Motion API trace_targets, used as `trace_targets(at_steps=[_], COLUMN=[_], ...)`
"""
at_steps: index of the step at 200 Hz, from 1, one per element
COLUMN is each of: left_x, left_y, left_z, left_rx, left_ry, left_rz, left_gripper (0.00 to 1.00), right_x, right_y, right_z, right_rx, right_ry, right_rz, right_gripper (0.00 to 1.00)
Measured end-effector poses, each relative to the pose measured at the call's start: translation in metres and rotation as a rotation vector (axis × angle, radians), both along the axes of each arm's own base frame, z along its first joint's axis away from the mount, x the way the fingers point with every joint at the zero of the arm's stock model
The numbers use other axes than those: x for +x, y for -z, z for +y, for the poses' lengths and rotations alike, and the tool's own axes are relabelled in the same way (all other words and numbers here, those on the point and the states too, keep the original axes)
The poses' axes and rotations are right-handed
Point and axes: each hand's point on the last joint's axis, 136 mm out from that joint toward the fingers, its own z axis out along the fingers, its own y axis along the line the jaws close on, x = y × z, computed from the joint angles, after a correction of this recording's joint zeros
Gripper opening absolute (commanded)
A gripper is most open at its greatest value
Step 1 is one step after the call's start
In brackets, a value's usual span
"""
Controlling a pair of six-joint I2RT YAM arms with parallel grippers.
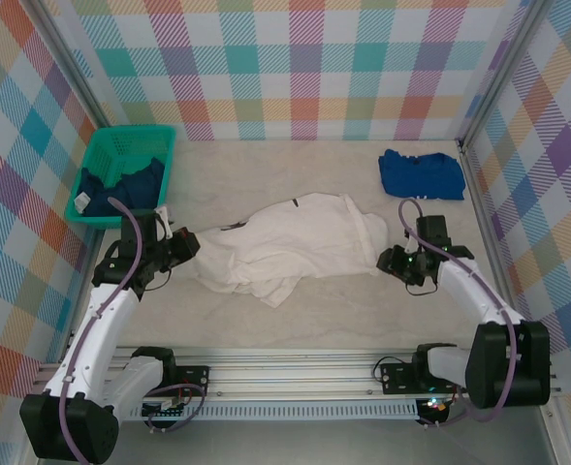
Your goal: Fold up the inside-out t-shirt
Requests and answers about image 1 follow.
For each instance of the teal plastic basket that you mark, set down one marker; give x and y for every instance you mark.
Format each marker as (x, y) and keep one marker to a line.
(115, 223)

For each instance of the white t-shirt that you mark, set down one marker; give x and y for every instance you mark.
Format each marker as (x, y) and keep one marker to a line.
(290, 242)

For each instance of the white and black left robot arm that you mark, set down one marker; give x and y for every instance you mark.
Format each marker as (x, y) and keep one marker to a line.
(96, 431)

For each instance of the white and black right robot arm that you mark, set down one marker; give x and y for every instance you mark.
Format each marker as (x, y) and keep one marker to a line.
(532, 368)

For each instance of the navy t-shirt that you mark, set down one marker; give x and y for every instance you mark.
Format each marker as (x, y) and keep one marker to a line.
(135, 191)

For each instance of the folded blue t-shirt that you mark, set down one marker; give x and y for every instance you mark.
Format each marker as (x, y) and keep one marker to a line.
(421, 176)

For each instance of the small circuit board with lights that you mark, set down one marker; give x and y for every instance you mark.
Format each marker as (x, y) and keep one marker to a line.
(435, 406)

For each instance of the small green circuit board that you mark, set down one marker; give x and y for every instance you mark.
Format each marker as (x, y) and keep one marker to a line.
(166, 412)

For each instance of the grey metal panel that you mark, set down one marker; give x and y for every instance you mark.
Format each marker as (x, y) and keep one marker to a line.
(290, 443)

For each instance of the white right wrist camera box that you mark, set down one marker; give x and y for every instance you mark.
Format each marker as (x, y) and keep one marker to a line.
(413, 240)

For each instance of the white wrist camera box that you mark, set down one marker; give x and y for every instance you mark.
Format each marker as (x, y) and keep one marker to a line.
(413, 240)
(164, 223)

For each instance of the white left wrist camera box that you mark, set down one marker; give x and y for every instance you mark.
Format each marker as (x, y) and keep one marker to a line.
(164, 223)

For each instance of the aluminium side rail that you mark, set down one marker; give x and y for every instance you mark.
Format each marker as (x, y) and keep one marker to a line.
(91, 237)

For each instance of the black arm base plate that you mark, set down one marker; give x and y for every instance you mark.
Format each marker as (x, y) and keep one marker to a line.
(198, 380)
(396, 378)

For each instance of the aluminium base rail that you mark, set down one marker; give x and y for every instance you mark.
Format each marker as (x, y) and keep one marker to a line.
(290, 373)

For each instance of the aluminium frame post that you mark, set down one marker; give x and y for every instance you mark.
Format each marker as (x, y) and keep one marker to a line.
(75, 68)
(503, 68)

